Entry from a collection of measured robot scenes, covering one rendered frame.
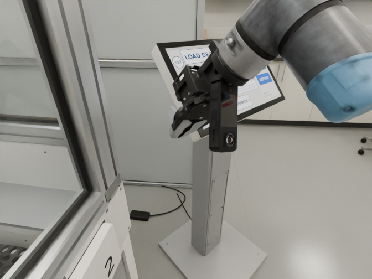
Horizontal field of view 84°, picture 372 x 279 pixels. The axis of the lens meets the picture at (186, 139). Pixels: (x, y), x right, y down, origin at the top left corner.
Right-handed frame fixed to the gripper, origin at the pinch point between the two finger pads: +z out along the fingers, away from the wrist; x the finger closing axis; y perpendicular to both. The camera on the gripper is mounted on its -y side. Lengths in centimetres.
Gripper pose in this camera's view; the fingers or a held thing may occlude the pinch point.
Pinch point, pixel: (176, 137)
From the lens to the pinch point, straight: 46.0
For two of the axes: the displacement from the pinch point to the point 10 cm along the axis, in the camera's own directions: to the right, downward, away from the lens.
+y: -3.2, -8.7, 3.7
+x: -7.9, 0.3, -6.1
